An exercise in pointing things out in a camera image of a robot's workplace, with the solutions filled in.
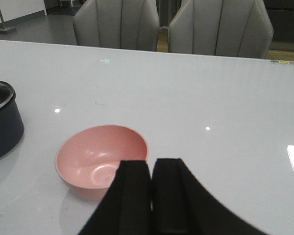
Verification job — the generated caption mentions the coloured stickers on table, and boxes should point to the coloured stickers on table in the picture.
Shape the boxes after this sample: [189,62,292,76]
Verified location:
[270,60,294,66]

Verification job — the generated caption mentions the pink bowl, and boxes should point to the pink bowl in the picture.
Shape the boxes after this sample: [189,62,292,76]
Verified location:
[54,124,148,200]

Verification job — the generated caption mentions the right beige chair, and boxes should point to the right beige chair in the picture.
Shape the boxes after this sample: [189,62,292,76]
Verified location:
[168,0,273,59]

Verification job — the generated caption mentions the dark blue saucepan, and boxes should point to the dark blue saucepan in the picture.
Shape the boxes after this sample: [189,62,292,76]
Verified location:
[0,94,25,157]

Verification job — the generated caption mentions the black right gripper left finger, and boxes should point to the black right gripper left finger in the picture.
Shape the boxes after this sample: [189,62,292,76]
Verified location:
[79,160,151,235]

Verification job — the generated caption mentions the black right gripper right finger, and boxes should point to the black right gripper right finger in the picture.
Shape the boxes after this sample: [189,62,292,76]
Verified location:
[152,158,263,235]

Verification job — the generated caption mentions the floor lamp stand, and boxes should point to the floor lamp stand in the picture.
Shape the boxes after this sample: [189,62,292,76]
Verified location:
[0,9,17,35]

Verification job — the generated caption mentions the left beige chair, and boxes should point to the left beige chair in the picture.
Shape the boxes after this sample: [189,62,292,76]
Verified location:
[73,0,159,51]

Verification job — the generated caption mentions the beige chair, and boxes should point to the beige chair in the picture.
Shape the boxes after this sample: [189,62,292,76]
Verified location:
[73,0,159,51]
[168,0,273,59]

